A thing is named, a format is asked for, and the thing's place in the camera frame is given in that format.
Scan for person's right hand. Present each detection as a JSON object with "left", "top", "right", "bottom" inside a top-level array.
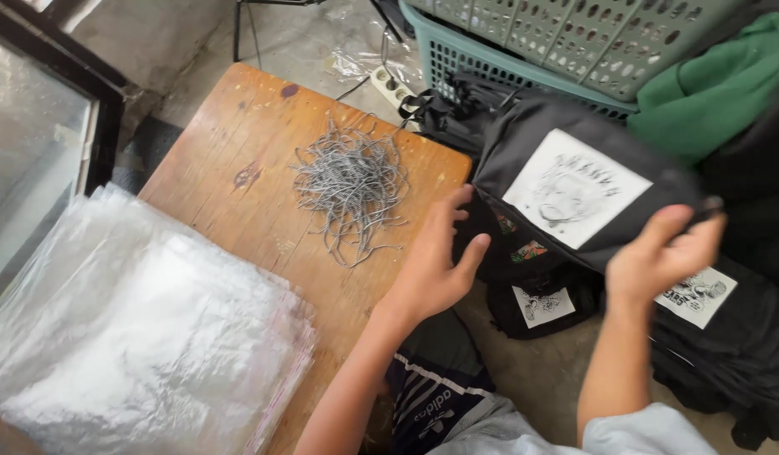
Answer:
[{"left": 606, "top": 202, "right": 726, "bottom": 312}]

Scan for person's left hand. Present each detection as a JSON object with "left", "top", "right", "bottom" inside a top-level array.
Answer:
[{"left": 380, "top": 185, "right": 492, "bottom": 328}]

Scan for black bag large white patch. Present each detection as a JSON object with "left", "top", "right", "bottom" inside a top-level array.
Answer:
[{"left": 472, "top": 95, "right": 726, "bottom": 276}]

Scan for black bag colourful patches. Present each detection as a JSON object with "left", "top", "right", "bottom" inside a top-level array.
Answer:
[{"left": 454, "top": 188, "right": 608, "bottom": 286}]

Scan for black bag small white patch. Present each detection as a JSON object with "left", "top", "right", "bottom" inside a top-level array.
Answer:
[{"left": 487, "top": 277, "right": 606, "bottom": 341}]

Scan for person's dark striped shorts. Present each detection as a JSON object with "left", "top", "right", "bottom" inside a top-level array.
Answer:
[{"left": 384, "top": 308, "right": 498, "bottom": 455}]

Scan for heap of black patched bags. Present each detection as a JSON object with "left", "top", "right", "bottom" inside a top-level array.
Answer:
[{"left": 647, "top": 253, "right": 779, "bottom": 452}]

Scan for black fabric heap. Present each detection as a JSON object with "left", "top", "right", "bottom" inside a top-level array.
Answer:
[{"left": 698, "top": 76, "right": 779, "bottom": 293}]

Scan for person's grey shirt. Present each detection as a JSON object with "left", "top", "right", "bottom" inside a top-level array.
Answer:
[{"left": 426, "top": 394, "right": 720, "bottom": 455}]

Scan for green cloth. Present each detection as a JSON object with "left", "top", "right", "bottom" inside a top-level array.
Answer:
[{"left": 626, "top": 11, "right": 779, "bottom": 168}]

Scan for white power strip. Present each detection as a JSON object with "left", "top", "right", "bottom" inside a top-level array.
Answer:
[{"left": 370, "top": 64, "right": 423, "bottom": 131}]

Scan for teal plastic basket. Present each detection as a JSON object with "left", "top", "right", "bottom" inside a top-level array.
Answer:
[{"left": 398, "top": 0, "right": 640, "bottom": 122}]

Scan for crumpled clear plastic wrap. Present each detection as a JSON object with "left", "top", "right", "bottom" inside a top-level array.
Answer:
[{"left": 320, "top": 0, "right": 428, "bottom": 89}]

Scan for grey perforated plastic basket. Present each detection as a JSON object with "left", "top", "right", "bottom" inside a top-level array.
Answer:
[{"left": 405, "top": 0, "right": 752, "bottom": 103}]

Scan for stack of clear plastic bags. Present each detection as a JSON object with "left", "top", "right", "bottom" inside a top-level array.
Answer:
[{"left": 0, "top": 183, "right": 317, "bottom": 455}]

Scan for dark grey floor mat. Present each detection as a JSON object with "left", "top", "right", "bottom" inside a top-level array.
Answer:
[{"left": 110, "top": 115, "right": 186, "bottom": 195}]

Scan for black framed glass window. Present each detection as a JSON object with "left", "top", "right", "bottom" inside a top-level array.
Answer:
[{"left": 0, "top": 0, "right": 129, "bottom": 312}]

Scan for pile of grey twisted cords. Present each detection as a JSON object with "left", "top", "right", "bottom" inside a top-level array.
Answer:
[{"left": 288, "top": 110, "right": 411, "bottom": 269}]

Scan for black strapped bag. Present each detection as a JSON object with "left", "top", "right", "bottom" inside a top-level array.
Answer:
[{"left": 398, "top": 71, "right": 523, "bottom": 160}]

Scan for black power cable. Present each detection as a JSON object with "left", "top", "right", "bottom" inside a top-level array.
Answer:
[{"left": 334, "top": 28, "right": 392, "bottom": 103}]

